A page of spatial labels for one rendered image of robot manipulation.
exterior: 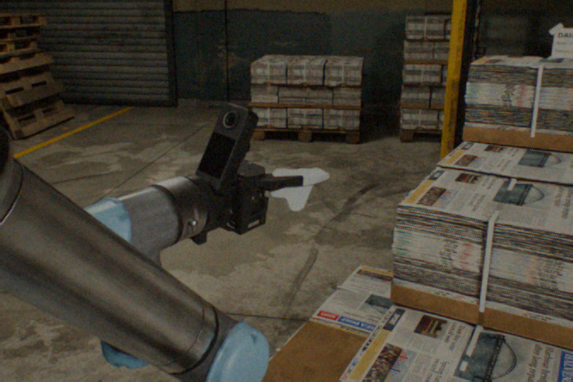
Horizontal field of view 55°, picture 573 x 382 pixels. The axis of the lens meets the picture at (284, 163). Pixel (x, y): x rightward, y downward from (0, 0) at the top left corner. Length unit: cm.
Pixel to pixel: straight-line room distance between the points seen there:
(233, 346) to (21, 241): 24
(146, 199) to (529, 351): 81
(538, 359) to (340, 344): 54
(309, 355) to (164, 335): 101
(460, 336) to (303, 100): 485
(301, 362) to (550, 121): 92
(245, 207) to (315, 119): 518
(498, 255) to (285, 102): 489
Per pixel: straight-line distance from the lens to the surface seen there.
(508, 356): 116
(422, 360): 110
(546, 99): 166
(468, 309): 121
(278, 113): 594
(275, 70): 587
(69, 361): 265
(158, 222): 62
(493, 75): 167
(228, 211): 73
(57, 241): 40
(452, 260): 118
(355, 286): 180
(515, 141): 169
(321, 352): 149
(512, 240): 113
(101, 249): 42
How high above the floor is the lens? 146
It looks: 16 degrees down
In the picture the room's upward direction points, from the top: straight up
